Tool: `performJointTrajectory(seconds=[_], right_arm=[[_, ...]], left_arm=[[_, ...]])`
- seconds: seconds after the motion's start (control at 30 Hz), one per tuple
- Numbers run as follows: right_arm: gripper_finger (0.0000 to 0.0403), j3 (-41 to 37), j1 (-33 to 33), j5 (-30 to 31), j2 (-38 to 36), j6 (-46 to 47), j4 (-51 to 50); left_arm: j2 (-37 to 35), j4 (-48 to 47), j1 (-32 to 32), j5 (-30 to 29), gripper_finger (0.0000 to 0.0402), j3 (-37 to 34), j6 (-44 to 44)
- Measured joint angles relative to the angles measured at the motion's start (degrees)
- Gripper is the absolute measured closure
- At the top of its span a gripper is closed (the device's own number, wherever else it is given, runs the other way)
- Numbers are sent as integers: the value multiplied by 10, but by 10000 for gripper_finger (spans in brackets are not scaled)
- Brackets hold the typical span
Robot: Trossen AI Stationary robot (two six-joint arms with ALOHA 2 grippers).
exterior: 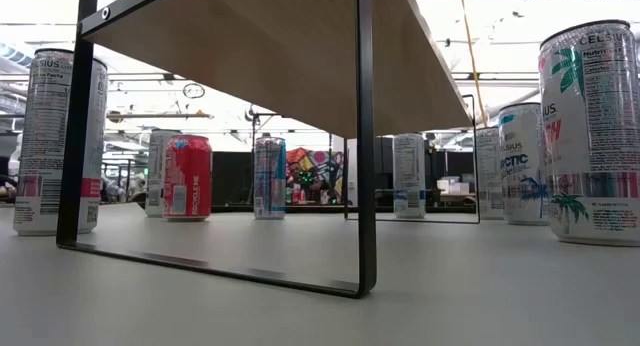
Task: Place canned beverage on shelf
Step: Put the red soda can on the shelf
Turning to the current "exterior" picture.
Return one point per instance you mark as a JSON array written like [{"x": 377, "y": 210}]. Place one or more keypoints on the red Fanta soda can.
[{"x": 187, "y": 181}]

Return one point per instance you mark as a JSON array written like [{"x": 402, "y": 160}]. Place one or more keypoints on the white Celsius Peach Vibe can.
[
  {"x": 42, "y": 136},
  {"x": 489, "y": 176},
  {"x": 590, "y": 136}
]

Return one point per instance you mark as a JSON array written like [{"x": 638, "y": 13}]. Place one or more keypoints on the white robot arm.
[{"x": 112, "y": 185}]

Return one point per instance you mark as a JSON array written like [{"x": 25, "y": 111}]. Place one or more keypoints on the colourful mural painting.
[{"x": 315, "y": 176}]

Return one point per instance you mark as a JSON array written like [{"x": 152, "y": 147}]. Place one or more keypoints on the blue silver Red Bull can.
[{"x": 270, "y": 181}]

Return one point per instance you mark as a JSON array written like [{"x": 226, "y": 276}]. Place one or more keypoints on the black partition panel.
[
  {"x": 232, "y": 178},
  {"x": 450, "y": 166}
]

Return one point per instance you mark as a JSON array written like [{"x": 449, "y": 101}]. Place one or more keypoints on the white box stack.
[{"x": 452, "y": 186}]

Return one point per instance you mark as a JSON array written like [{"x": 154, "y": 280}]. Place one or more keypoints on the wooden shelf with black frame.
[{"x": 280, "y": 51}]

